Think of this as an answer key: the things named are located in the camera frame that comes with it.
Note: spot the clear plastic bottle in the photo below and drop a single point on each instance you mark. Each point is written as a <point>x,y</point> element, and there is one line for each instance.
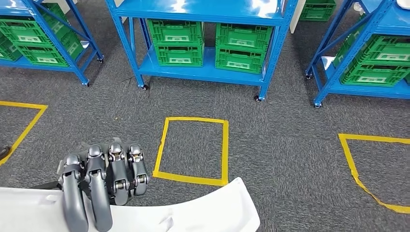
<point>359,9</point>

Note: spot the white rounded part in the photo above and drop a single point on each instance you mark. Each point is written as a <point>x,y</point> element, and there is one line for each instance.
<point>404,3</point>

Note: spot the blue metal shelf rack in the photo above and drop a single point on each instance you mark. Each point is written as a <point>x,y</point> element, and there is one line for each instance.
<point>208,9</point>
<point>80,72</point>
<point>394,19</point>

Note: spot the yellow floor tape square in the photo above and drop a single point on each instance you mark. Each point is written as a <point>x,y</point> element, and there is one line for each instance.
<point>368,138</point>
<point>22,105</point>
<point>225,150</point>

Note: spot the white panel table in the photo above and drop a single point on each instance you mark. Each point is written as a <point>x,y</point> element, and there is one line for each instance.
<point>296,16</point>

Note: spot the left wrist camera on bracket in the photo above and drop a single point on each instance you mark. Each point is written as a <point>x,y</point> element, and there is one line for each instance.
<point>45,185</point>

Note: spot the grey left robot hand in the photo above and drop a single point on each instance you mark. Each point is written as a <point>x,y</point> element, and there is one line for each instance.
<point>96,179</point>

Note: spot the white curved plastic part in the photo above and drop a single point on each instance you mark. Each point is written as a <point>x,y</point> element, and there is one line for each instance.
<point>192,214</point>

